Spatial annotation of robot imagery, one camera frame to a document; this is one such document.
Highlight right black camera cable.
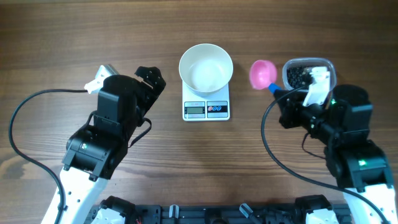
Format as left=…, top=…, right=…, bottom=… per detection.
left=260, top=83, right=389, bottom=224

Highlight black beans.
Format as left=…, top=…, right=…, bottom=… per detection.
left=287, top=66, right=313, bottom=90

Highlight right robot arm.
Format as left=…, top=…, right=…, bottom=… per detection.
left=272, top=85, right=397, bottom=223

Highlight clear plastic container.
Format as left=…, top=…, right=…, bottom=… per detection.
left=282, top=57, right=336, bottom=90

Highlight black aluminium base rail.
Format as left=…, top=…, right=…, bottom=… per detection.
left=83, top=203, right=353, bottom=224

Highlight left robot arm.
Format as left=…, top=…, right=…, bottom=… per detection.
left=42, top=65, right=166, bottom=223

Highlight white bowl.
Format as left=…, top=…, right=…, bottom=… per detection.
left=178, top=44, right=234, bottom=96

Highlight white digital kitchen scale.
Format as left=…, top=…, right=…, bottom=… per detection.
left=182, top=83, right=231, bottom=122

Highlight pink scoop blue handle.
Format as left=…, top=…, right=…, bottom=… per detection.
left=249, top=60, right=281, bottom=94

